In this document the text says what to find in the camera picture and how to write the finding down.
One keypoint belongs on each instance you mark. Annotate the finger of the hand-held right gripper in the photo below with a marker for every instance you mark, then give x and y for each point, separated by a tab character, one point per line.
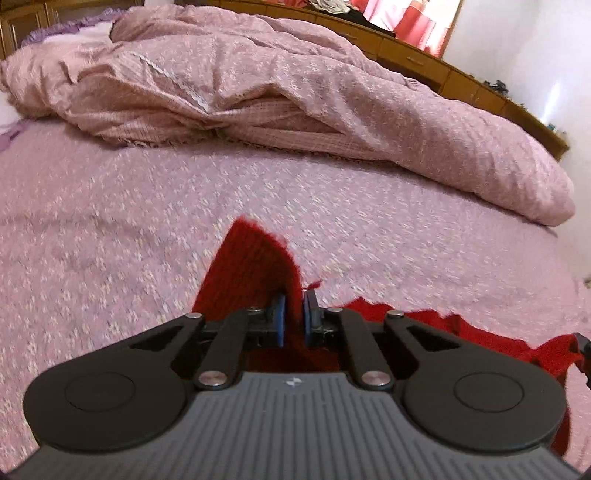
584	355

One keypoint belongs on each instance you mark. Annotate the wooden cabinet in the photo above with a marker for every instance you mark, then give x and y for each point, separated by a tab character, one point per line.
27	21

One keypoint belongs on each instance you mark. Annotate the pink quilt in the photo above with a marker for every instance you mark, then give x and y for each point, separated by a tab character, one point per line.
323	115

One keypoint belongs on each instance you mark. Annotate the wooden headboard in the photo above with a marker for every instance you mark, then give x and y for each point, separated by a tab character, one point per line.
461	74

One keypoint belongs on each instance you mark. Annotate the red curtain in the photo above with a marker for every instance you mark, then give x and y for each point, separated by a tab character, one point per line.
415	23

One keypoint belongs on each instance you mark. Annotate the red knitted sweater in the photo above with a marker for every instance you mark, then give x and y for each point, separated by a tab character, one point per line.
249	272

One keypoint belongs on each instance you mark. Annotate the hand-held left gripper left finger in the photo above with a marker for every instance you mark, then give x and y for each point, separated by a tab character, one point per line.
278	318

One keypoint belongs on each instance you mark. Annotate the floral pink bed sheet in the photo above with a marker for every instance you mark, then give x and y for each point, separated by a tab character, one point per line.
115	230

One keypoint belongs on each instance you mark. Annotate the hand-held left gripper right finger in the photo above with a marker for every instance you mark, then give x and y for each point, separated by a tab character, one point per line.
308	318

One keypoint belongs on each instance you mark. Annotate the white pillow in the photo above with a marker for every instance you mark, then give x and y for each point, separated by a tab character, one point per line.
7	108

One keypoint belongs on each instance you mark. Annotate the purple frilled pillow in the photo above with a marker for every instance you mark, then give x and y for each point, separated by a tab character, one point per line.
69	27

